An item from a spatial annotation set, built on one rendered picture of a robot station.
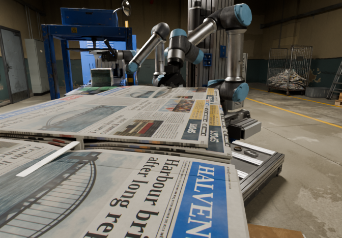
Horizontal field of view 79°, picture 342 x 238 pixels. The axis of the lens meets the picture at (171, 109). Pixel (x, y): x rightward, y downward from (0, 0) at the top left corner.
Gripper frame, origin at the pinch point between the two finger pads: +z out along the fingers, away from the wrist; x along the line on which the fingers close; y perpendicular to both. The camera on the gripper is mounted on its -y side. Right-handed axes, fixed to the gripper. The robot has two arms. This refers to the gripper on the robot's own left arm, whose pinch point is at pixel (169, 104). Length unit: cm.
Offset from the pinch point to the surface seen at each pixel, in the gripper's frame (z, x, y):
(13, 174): 27, 0, -61
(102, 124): 20, -1, -50
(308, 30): -534, -357, 661
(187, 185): 26, -15, -60
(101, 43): -221, 223, 276
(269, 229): 41, -38, 7
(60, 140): 23, 2, -53
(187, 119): 17, -13, -46
